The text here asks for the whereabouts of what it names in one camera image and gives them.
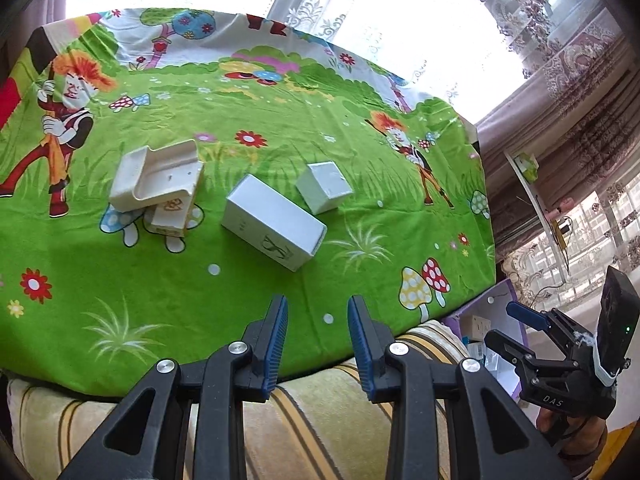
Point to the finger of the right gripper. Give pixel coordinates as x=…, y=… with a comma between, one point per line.
x=531, y=318
x=507, y=348

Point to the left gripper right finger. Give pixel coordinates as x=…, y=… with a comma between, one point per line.
x=489, y=436

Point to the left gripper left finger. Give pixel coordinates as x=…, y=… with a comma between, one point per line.
x=197, y=407

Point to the right hand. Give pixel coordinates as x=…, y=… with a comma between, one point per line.
x=584, y=436

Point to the purple white storage box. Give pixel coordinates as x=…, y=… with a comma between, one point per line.
x=486, y=312

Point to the green tissue pack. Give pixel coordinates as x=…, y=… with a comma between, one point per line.
x=527, y=167

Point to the striped beige sofa cushion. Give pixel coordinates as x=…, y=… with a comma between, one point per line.
x=320, y=426

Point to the white curved shelf stand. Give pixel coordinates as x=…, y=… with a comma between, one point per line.
x=560, y=262

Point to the pink curtain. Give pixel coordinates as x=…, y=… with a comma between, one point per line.
x=578, y=116

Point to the white yellow printed box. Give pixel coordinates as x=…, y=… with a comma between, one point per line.
x=172, y=218

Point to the silver white cube box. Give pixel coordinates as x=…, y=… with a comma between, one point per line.
x=323, y=187

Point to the tall white box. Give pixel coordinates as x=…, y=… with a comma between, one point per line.
x=272, y=224

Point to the green cartoon tablecloth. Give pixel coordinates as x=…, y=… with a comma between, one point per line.
x=91, y=298

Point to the white plastic tray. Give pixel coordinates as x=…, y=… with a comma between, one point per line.
x=151, y=176

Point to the white lace curtain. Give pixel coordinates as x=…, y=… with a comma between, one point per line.
x=471, y=53

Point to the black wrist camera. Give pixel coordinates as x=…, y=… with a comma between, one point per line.
x=617, y=321

